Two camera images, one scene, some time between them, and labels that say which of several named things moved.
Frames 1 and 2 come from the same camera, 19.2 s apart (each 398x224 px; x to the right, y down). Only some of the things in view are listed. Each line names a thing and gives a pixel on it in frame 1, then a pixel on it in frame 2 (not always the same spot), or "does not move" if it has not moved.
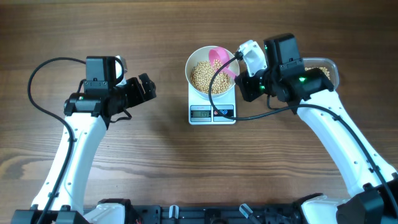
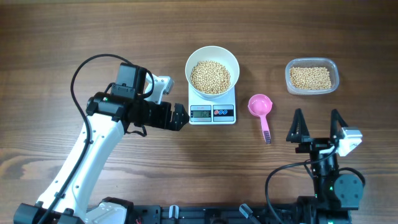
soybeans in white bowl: x=201 y=76 does not move
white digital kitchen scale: x=201 y=112 does not move
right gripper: x=244 y=81 -> x=313 y=145
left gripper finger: x=148 y=86 -> x=180 y=117
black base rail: x=166 y=214 does not move
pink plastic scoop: x=218 y=58 -> x=259 y=105
